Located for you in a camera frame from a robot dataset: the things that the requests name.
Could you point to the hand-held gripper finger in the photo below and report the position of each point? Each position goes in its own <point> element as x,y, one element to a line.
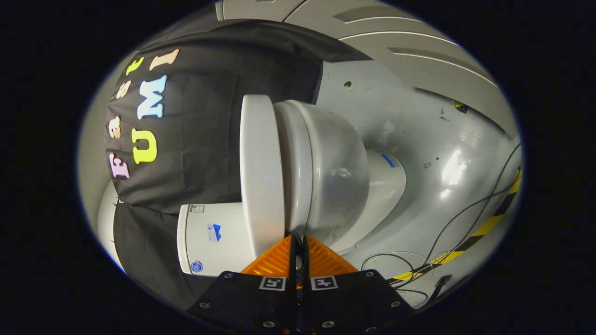
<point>303,279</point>
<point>293,279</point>

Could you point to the white toilet lid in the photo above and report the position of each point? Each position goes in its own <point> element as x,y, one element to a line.
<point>260,177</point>

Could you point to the white toilet with tank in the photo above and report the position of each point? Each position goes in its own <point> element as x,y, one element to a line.
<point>335,177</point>

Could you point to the black backdrop cloth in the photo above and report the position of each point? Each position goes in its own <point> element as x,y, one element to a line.
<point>209,116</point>

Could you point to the yellow black floor tape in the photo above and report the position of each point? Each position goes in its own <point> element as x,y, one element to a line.
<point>486,226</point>

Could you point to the white cabinet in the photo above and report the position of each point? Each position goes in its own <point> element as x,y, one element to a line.
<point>419,51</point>

